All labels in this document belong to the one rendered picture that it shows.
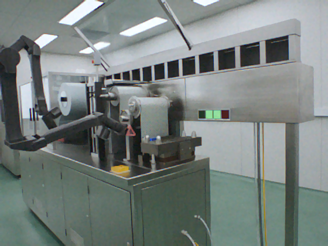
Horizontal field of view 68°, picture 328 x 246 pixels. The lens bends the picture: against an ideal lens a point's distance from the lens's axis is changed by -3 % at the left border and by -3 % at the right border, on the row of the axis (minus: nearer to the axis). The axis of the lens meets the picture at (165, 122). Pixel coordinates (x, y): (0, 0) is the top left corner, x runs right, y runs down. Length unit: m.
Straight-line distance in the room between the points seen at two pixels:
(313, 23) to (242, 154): 2.12
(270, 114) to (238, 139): 2.87
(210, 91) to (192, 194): 0.66
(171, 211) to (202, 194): 0.29
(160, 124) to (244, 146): 2.68
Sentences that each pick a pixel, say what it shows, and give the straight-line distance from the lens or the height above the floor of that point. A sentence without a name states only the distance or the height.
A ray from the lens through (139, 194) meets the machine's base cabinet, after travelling 1.33.
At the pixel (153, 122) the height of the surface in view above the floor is 1.15.
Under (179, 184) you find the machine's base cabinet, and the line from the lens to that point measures 1.52.
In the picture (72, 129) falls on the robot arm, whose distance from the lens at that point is 1.31.
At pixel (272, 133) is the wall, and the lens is 3.98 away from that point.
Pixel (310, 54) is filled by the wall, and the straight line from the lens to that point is 3.82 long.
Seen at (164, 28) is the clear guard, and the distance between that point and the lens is 1.82.
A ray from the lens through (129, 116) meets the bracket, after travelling 1.63.
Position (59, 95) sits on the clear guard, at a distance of 2.45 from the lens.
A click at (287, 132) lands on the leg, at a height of 1.08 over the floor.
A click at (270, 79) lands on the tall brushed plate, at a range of 1.41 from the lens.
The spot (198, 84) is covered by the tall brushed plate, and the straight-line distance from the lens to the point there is 1.67.
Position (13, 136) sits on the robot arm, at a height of 1.15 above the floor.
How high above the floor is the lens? 1.25
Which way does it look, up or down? 4 degrees down
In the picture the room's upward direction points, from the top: 2 degrees counter-clockwise
